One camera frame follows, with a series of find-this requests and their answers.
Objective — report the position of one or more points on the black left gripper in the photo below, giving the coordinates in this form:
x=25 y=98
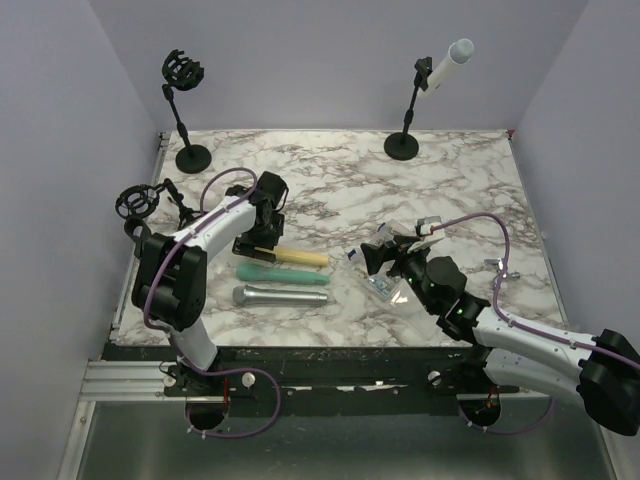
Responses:
x=244 y=246

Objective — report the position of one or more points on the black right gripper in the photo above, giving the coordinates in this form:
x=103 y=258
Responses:
x=376 y=256

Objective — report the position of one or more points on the beige microphone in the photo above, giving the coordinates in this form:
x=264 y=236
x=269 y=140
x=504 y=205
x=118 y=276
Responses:
x=293 y=256

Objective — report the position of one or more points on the green microphone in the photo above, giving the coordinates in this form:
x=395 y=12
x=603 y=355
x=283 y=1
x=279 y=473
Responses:
x=256 y=273

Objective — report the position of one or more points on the grey microphone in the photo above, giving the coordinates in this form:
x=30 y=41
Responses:
x=247 y=295

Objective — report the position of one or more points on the black tripod microphone stand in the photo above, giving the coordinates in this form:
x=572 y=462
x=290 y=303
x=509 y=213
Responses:
x=141 y=201

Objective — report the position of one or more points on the black clip microphone stand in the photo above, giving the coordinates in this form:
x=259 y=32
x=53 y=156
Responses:
x=138 y=231

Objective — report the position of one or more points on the white microphone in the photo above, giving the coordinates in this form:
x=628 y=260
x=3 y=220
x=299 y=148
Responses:
x=458 y=54

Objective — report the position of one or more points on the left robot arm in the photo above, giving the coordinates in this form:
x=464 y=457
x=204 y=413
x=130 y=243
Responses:
x=170 y=287

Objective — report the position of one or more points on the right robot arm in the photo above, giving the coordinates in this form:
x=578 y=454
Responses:
x=601 y=372

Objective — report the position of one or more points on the clear screw organizer box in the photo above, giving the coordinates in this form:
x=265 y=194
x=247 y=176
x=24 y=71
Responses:
x=378 y=286

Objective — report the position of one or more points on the silver metal faucet part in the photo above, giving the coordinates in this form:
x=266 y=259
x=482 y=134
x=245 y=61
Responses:
x=502 y=272

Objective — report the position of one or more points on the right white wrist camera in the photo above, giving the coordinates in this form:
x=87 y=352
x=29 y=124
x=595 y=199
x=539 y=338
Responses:
x=428 y=233

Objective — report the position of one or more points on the aluminium frame rail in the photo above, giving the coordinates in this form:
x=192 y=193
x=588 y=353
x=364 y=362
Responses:
x=124 y=381

